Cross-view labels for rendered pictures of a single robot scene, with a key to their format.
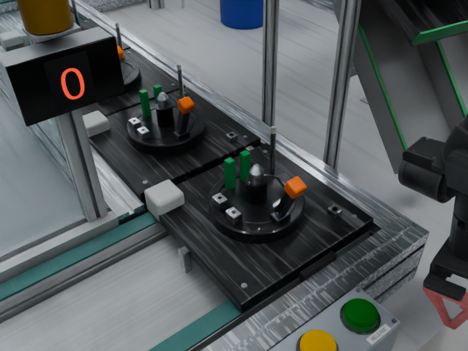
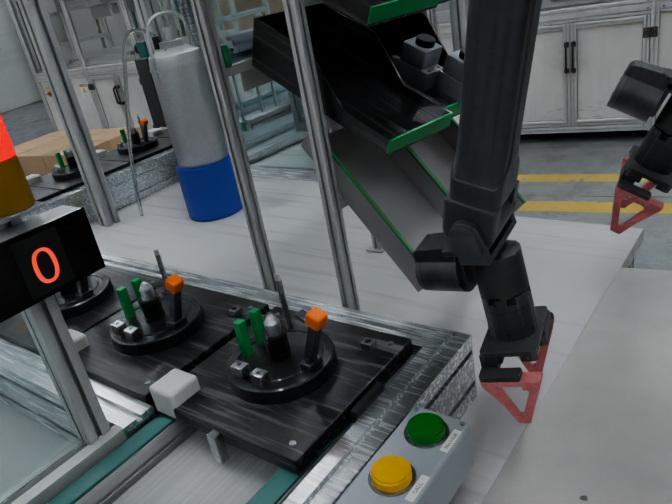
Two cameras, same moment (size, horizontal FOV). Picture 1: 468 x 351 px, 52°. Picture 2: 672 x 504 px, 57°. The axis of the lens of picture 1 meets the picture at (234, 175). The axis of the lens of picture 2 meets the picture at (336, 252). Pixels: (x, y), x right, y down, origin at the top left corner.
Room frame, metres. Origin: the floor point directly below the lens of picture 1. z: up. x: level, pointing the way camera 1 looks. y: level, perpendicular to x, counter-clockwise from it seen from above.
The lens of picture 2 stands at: (-0.15, 0.03, 1.42)
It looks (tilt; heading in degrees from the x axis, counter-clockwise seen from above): 25 degrees down; 347
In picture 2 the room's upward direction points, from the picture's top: 11 degrees counter-clockwise
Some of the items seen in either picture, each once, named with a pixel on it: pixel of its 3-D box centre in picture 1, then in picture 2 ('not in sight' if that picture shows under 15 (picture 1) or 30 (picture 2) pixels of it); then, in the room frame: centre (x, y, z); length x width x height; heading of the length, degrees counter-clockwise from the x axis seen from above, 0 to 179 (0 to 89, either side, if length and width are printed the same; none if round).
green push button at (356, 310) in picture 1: (360, 316); (426, 431); (0.33, -0.15, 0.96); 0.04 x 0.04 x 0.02
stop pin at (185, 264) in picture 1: (185, 260); (217, 446); (0.44, 0.07, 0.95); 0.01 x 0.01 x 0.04; 36
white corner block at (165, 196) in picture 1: (164, 200); (176, 393); (0.54, 0.11, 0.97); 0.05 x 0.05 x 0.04; 36
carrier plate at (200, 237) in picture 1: (255, 213); (285, 374); (0.52, -0.03, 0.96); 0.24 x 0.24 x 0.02; 36
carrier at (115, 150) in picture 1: (164, 111); (150, 304); (0.73, 0.12, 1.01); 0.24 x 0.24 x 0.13; 36
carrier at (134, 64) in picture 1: (104, 63); (64, 279); (0.92, 0.26, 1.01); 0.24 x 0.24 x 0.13; 36
